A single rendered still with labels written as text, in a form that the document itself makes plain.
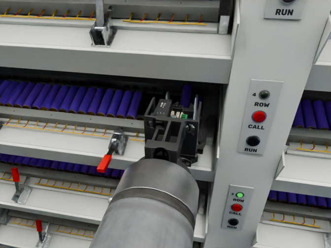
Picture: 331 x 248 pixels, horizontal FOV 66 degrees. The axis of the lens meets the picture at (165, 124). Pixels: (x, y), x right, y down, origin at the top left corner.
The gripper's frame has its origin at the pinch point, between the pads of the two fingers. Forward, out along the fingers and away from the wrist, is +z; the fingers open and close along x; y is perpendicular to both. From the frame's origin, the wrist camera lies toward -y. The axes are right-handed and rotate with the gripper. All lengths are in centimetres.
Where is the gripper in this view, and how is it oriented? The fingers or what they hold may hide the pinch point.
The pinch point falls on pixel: (183, 110)
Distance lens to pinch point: 47.1
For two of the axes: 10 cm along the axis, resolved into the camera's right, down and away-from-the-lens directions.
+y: 0.0, -8.2, -5.7
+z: 2.0, -5.6, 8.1
